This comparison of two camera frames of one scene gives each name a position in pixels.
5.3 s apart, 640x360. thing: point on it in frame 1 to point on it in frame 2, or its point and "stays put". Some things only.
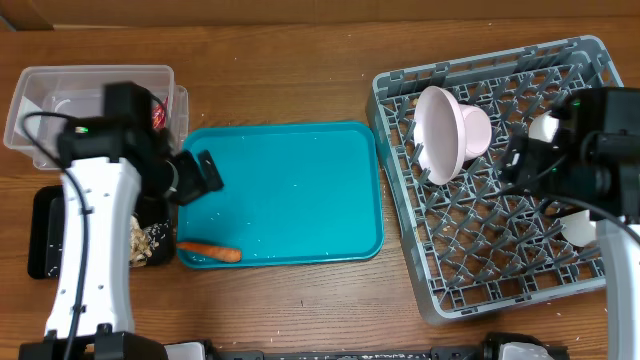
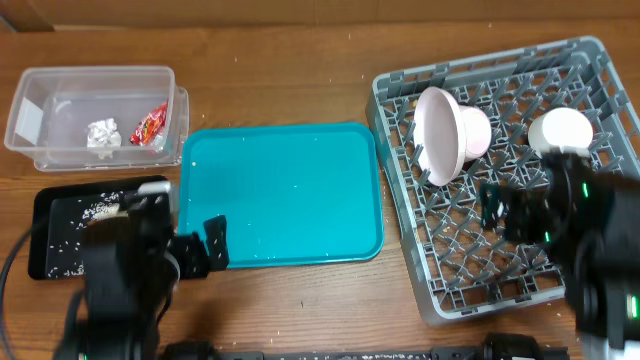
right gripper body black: (526, 162) to (529, 226)
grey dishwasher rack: (476, 241) stays put
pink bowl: (477, 131) stays put
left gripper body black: (188, 183) to (190, 258)
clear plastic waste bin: (78, 92) stays put
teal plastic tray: (295, 194) stays put
